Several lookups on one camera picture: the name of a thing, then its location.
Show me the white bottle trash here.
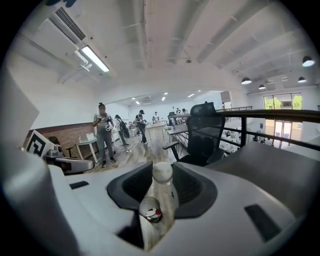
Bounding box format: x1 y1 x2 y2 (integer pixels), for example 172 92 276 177
151 161 179 209

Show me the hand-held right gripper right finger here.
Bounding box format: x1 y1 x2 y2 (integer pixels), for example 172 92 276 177
154 161 302 255

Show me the black metal railing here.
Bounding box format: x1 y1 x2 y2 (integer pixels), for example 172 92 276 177
215 108 320 152

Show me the black mesh office chair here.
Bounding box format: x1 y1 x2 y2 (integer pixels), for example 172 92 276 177
162 101 226 168

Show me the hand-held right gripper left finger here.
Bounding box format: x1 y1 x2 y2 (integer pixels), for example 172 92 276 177
47 161 154 256

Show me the long wooden work table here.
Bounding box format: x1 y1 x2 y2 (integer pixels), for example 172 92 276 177
144 121 168 141

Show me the rectangular ceiling light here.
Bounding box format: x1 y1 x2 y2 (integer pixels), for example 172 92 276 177
80 44 111 73

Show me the white side table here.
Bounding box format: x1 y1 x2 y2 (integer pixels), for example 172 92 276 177
75 137 100 161

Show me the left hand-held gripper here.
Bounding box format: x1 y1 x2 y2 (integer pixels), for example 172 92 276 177
25 128 96 175

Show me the glass entrance door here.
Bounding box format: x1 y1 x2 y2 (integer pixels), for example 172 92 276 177
263 92 304 147

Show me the ceiling air vent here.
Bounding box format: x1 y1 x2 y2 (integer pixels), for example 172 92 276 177
54 6 87 41

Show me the dark trestle desk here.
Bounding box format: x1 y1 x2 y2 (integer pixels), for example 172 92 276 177
165 124 190 151

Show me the clear plastic cup trash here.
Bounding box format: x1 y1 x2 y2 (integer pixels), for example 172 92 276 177
138 196 164 224

